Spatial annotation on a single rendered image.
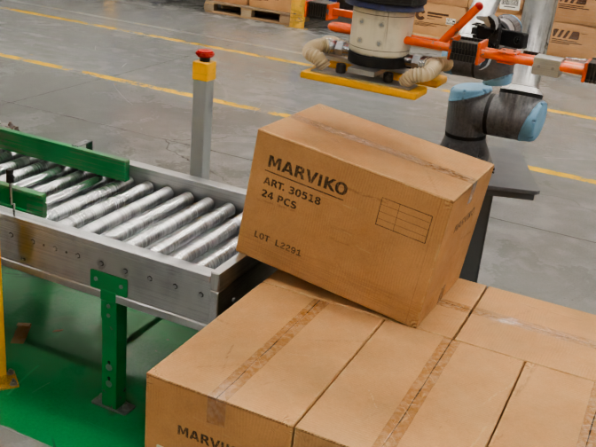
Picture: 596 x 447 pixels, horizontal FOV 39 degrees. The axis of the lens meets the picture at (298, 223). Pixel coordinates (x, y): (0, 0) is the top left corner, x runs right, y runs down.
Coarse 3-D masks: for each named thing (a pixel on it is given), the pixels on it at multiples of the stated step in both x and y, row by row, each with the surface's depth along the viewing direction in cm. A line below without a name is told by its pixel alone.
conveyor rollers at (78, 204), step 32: (0, 160) 336; (32, 160) 339; (64, 192) 307; (96, 192) 310; (128, 192) 312; (160, 192) 315; (96, 224) 283; (128, 224) 285; (160, 224) 287; (192, 224) 290; (224, 224) 292; (192, 256) 271; (224, 256) 272
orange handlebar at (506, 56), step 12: (336, 12) 267; (348, 12) 265; (336, 24) 239; (348, 24) 241; (408, 36) 231; (420, 36) 233; (432, 48) 229; (444, 48) 227; (492, 48) 226; (504, 48) 225; (504, 60) 221; (516, 60) 219; (528, 60) 218; (564, 60) 219; (576, 72) 214
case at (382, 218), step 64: (320, 128) 252; (384, 128) 264; (256, 192) 248; (320, 192) 238; (384, 192) 229; (448, 192) 225; (256, 256) 255; (320, 256) 244; (384, 256) 235; (448, 256) 241
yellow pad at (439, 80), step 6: (330, 60) 251; (330, 66) 251; (348, 66) 249; (396, 78) 243; (438, 78) 242; (444, 78) 244; (420, 84) 241; (426, 84) 240; (432, 84) 239; (438, 84) 240
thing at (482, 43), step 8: (456, 40) 227; (464, 40) 230; (472, 40) 230; (480, 40) 229; (488, 40) 228; (456, 48) 224; (464, 48) 223; (472, 48) 222; (480, 48) 222; (448, 56) 226; (456, 56) 224; (464, 56) 223; (472, 56) 223
